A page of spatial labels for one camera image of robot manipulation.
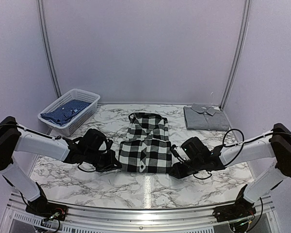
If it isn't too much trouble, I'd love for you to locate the folded grey shirt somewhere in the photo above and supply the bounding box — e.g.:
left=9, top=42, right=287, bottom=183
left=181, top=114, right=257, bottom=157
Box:
left=183, top=103, right=229, bottom=131

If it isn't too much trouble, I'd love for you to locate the aluminium front frame rail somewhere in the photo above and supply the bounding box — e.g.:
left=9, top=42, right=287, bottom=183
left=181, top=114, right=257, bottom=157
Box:
left=0, top=193, right=281, bottom=233

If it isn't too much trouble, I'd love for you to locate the blue shirt in basket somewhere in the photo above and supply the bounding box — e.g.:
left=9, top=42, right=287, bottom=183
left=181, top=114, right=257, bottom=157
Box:
left=40, top=100, right=90, bottom=126

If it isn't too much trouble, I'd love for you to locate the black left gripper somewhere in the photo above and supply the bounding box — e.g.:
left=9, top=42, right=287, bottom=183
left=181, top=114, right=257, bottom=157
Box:
left=84, top=149, right=122, bottom=173

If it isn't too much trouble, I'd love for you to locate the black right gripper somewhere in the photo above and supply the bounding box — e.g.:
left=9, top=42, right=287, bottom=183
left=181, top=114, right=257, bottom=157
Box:
left=169, top=157, right=204, bottom=180

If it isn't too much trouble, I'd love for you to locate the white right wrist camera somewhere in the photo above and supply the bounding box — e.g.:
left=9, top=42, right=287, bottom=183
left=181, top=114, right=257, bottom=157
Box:
left=170, top=144, right=186, bottom=163

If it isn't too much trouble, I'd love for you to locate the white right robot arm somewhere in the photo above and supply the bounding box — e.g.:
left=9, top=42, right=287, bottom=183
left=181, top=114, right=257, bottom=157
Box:
left=169, top=123, right=291, bottom=217

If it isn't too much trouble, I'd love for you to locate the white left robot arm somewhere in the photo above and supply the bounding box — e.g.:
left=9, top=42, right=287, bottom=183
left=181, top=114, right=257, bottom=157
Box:
left=0, top=116, right=122, bottom=216

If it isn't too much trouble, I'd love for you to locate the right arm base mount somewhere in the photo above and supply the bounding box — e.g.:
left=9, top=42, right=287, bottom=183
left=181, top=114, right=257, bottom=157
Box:
left=212, top=204, right=256, bottom=222

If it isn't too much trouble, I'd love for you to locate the black white plaid shirt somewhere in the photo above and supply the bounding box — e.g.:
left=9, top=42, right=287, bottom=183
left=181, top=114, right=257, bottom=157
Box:
left=118, top=112, right=172, bottom=174

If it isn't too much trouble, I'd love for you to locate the aluminium corner post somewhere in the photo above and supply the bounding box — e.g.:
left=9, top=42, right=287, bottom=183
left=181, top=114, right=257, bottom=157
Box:
left=36, top=0, right=62, bottom=98
left=219, top=0, right=252, bottom=111

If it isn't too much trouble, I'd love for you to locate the white plastic basket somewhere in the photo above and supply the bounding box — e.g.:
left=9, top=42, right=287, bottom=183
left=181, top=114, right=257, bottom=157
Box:
left=37, top=89, right=100, bottom=136

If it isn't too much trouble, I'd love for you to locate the right aluminium corner post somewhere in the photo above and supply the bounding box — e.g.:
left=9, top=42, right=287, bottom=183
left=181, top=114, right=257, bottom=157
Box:
left=219, top=0, right=252, bottom=111

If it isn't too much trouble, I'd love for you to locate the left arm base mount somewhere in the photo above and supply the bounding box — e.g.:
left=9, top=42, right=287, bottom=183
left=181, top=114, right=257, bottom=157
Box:
left=26, top=201, right=68, bottom=221

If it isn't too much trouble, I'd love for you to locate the left aluminium corner post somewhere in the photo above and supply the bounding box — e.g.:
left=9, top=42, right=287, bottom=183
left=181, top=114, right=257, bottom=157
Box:
left=36, top=0, right=62, bottom=98

